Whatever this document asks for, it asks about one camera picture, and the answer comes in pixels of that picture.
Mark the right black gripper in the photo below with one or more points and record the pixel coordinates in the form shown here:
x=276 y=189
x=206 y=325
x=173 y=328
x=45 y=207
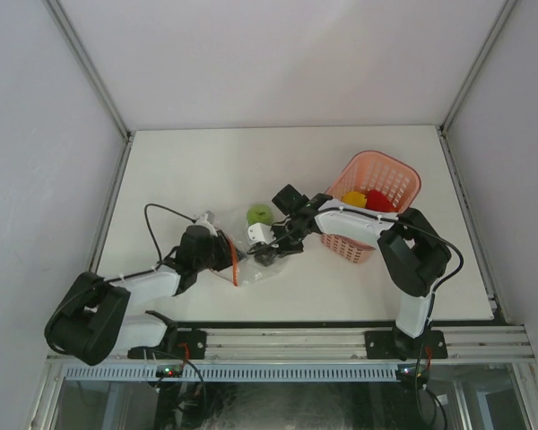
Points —
x=282 y=249

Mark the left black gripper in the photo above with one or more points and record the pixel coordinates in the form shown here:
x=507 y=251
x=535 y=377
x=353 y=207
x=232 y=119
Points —
x=225 y=248

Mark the clear zip top bag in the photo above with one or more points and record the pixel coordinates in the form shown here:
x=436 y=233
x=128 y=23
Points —
x=233 y=223

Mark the yellow fake pear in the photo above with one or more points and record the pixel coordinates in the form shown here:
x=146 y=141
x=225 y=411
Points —
x=355 y=198

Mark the red yellow fake peach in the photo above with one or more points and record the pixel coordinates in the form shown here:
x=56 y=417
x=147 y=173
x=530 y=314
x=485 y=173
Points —
x=376 y=201

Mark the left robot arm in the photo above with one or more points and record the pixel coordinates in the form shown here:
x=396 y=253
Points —
x=97 y=315

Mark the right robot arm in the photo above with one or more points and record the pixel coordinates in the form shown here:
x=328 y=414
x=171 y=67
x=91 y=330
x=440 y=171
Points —
x=290 y=202

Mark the light green fake apple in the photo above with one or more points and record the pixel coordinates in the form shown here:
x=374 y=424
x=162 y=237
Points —
x=260 y=213

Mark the pink plastic basket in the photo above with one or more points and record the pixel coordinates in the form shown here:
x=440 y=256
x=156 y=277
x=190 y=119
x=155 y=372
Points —
x=375 y=181

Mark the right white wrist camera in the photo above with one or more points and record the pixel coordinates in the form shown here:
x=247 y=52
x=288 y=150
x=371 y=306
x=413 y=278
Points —
x=259 y=233

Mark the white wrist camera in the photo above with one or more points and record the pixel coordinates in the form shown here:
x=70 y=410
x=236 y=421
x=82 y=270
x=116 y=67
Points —
x=259 y=233
x=206 y=220

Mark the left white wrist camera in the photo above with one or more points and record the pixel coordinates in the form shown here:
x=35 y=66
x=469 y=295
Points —
x=206 y=220

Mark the grey slotted cable duct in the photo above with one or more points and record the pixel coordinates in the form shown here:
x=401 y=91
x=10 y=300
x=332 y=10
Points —
x=234 y=373

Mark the aluminium front rail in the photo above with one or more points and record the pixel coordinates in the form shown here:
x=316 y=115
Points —
x=449 y=344

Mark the right aluminium frame post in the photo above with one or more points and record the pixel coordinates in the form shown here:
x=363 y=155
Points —
x=499 y=24

